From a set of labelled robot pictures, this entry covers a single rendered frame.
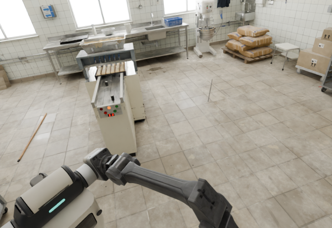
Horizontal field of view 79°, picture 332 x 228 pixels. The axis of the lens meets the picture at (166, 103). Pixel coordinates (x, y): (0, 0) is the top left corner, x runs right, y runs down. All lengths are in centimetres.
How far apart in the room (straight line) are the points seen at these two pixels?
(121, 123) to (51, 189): 164
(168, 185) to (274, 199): 180
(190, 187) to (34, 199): 46
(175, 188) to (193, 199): 7
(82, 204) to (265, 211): 173
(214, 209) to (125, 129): 185
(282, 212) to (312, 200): 34
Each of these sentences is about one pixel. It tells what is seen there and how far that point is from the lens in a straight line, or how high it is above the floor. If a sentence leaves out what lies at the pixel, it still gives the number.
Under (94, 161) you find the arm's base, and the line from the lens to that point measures 93.
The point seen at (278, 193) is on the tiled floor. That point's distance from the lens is 242.
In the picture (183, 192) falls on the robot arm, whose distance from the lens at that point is 62.
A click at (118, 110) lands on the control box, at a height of 76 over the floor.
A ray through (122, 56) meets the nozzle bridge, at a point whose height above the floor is 108.
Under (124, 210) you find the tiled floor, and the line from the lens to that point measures 227.
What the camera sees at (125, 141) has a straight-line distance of 249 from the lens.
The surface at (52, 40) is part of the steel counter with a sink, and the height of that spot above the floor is 91.
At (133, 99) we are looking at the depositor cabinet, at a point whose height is 45.
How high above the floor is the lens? 188
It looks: 32 degrees down
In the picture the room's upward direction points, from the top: 7 degrees counter-clockwise
